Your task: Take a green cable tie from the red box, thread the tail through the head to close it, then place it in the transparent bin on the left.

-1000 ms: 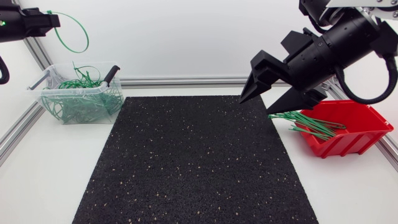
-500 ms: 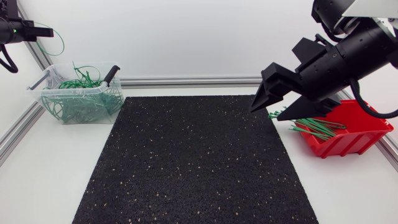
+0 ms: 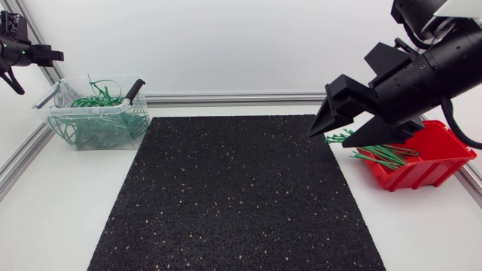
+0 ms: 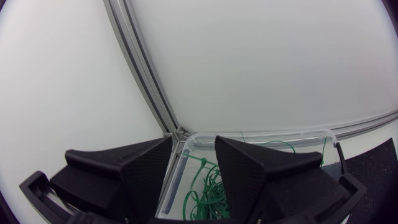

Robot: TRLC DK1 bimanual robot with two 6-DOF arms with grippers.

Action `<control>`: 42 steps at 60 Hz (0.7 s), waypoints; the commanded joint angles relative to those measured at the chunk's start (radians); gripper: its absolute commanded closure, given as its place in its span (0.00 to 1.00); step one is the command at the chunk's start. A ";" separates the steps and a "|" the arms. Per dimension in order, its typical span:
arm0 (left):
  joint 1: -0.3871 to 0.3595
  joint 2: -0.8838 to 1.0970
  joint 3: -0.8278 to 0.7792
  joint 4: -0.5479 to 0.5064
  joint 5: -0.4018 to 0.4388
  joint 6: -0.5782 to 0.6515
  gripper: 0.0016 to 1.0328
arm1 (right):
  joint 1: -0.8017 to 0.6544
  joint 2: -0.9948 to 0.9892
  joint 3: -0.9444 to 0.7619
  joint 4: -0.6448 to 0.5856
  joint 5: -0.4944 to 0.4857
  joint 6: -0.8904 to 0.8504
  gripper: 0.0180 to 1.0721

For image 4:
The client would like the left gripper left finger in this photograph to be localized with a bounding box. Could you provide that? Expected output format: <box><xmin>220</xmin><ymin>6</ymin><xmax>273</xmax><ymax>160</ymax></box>
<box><xmin>49</xmin><ymin>135</ymin><xmax>174</xmax><ymax>224</ymax></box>

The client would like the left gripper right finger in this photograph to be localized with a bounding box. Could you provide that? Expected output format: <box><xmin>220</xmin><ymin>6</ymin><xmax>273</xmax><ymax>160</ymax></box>
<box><xmin>214</xmin><ymin>134</ymin><xmax>351</xmax><ymax>224</ymax></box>

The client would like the green cable tie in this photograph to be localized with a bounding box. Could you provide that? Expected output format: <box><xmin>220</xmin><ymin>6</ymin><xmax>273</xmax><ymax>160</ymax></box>
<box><xmin>181</xmin><ymin>152</ymin><xmax>222</xmax><ymax>221</ymax></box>

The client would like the clear plastic bin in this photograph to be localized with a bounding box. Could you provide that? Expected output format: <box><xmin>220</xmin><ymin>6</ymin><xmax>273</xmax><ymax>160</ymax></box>
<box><xmin>154</xmin><ymin>128</ymin><xmax>348</xmax><ymax>222</ymax></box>

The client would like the black speckled mat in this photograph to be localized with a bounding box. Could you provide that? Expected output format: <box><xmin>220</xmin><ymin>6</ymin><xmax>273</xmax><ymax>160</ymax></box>
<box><xmin>341</xmin><ymin>137</ymin><xmax>398</xmax><ymax>224</ymax></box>

